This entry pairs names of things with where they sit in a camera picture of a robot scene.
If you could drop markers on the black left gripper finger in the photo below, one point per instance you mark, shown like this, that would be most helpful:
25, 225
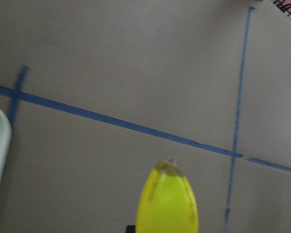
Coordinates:
130, 229

